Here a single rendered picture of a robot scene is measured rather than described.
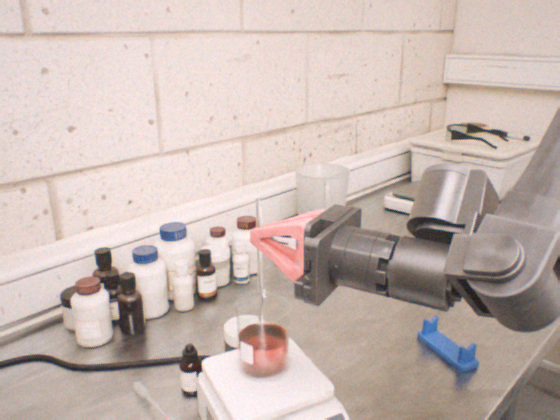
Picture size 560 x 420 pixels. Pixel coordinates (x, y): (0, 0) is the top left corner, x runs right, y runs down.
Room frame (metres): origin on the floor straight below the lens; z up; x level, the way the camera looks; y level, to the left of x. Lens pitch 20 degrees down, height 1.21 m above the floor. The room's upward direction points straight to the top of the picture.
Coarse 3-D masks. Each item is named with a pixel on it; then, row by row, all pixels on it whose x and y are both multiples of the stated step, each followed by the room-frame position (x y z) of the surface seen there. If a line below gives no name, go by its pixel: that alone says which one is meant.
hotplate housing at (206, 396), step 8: (200, 376) 0.51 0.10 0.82; (200, 384) 0.50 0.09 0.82; (208, 384) 0.49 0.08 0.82; (200, 392) 0.50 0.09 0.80; (208, 392) 0.49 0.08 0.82; (200, 400) 0.50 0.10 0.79; (208, 400) 0.47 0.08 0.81; (216, 400) 0.47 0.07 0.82; (328, 400) 0.47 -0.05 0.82; (336, 400) 0.47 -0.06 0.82; (200, 408) 0.50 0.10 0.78; (208, 408) 0.48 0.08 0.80; (216, 408) 0.46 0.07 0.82; (224, 408) 0.45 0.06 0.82; (304, 408) 0.45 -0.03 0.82; (312, 408) 0.45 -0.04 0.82; (320, 408) 0.45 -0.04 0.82; (328, 408) 0.46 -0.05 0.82; (336, 408) 0.46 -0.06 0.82; (344, 408) 0.46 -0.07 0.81; (208, 416) 0.48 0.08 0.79; (216, 416) 0.45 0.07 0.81; (224, 416) 0.44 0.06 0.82; (280, 416) 0.44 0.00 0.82; (288, 416) 0.44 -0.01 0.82; (296, 416) 0.44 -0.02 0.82; (304, 416) 0.44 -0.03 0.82; (312, 416) 0.44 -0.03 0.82; (320, 416) 0.44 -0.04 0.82; (328, 416) 0.45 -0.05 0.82
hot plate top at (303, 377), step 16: (208, 368) 0.50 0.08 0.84; (224, 368) 0.50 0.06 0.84; (304, 368) 0.50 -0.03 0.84; (224, 384) 0.47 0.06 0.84; (240, 384) 0.47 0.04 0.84; (256, 384) 0.47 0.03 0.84; (272, 384) 0.47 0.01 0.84; (288, 384) 0.47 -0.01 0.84; (304, 384) 0.47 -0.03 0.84; (320, 384) 0.47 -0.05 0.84; (224, 400) 0.45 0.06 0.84; (240, 400) 0.45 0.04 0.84; (256, 400) 0.45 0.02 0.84; (272, 400) 0.45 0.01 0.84; (288, 400) 0.44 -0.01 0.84; (304, 400) 0.45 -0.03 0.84; (320, 400) 0.45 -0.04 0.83; (240, 416) 0.42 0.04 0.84; (256, 416) 0.42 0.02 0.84; (272, 416) 0.43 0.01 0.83
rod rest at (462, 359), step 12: (432, 324) 0.69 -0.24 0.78; (420, 336) 0.69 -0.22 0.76; (432, 336) 0.68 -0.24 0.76; (444, 336) 0.68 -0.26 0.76; (432, 348) 0.66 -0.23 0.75; (444, 348) 0.65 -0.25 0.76; (456, 348) 0.65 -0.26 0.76; (468, 348) 0.62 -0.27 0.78; (456, 360) 0.62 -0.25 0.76; (468, 360) 0.62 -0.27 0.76
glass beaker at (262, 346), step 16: (240, 304) 0.52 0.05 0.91; (256, 304) 0.53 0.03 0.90; (272, 304) 0.53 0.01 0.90; (288, 304) 0.51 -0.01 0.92; (240, 320) 0.48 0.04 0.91; (256, 320) 0.53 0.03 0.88; (272, 320) 0.47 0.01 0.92; (288, 320) 0.49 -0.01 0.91; (240, 336) 0.49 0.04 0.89; (256, 336) 0.47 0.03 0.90; (272, 336) 0.48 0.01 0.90; (288, 336) 0.49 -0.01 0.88; (240, 352) 0.49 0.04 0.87; (256, 352) 0.47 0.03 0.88; (272, 352) 0.48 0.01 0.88; (288, 352) 0.49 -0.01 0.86; (240, 368) 0.49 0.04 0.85; (256, 368) 0.47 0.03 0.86; (272, 368) 0.48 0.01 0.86; (288, 368) 0.49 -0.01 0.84
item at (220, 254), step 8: (208, 248) 0.90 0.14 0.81; (216, 248) 0.90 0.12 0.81; (224, 248) 0.90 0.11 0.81; (216, 256) 0.86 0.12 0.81; (224, 256) 0.87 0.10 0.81; (216, 264) 0.86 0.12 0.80; (224, 264) 0.87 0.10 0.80; (216, 272) 0.86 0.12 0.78; (224, 272) 0.87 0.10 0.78; (216, 280) 0.86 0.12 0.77; (224, 280) 0.87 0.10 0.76
